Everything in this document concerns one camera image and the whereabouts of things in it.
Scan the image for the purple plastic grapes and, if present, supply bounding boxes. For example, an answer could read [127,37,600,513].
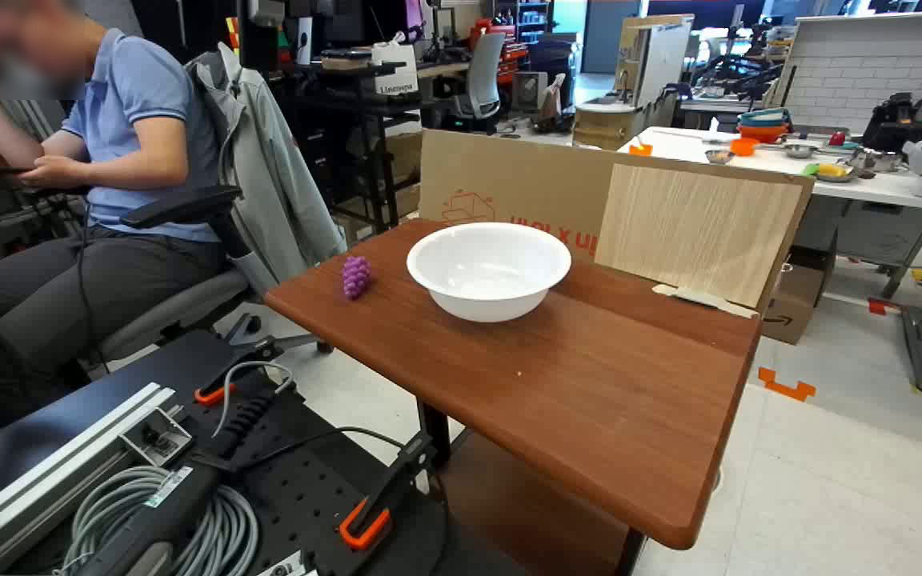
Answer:
[336,252,376,304]

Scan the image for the white plastic bowl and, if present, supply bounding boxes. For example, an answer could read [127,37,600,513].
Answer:
[403,220,576,327]

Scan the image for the brown cardboard panel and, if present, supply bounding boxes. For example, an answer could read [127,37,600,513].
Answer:
[416,125,629,259]

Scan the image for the black table leg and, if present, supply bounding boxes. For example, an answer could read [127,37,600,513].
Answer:
[416,396,455,473]

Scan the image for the grey jacket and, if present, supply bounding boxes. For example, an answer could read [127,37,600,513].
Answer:
[186,50,350,298]

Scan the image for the white bag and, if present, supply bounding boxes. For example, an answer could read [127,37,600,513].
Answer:
[368,35,424,99]

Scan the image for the light wood board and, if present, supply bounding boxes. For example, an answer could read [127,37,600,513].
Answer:
[591,157,813,317]

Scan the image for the black grey office chair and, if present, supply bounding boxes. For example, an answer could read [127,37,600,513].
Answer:
[87,44,336,371]

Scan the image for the cardboard box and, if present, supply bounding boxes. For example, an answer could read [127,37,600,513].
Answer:
[763,259,829,347]

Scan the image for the seated person in blue shirt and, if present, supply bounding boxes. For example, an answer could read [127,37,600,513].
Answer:
[0,0,238,452]

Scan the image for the white work table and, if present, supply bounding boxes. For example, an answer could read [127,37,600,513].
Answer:
[618,125,922,210]

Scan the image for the white board panel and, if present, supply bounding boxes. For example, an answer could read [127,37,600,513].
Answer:
[780,8,922,138]

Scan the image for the black bag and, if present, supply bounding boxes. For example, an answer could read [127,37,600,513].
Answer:
[861,90,922,154]

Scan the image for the black clamp with orange handle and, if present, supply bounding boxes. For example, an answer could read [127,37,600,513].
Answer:
[188,338,286,413]
[332,428,439,555]

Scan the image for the grey cable bundle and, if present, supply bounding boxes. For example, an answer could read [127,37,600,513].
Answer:
[55,460,261,576]

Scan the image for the aluminium profile rail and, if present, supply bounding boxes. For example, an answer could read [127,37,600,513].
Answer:
[0,381,184,576]

